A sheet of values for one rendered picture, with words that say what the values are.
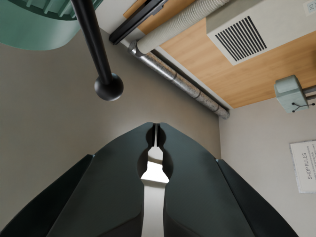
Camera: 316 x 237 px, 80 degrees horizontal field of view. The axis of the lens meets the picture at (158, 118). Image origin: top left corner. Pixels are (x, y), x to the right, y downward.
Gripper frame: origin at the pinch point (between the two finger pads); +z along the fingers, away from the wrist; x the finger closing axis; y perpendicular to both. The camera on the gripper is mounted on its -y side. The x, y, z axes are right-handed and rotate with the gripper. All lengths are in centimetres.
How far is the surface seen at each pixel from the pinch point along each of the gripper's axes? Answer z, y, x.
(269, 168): 193, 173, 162
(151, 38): 190, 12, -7
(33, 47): 16.8, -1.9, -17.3
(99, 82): 10.5, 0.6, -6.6
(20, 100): 108, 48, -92
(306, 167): 171, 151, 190
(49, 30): 15.2, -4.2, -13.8
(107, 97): 10.1, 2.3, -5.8
